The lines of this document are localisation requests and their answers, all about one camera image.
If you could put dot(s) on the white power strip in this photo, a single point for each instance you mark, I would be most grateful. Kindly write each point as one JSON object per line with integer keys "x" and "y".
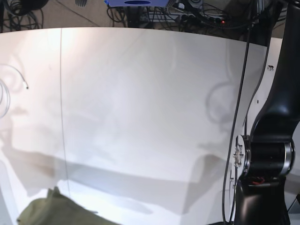
{"x": 217, "y": 19}

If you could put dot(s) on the olive green t-shirt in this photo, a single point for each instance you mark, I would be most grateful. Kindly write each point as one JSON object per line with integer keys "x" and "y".
{"x": 57, "y": 209}

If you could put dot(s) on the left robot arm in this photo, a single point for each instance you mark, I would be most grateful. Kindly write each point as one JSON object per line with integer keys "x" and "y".
{"x": 263, "y": 158}

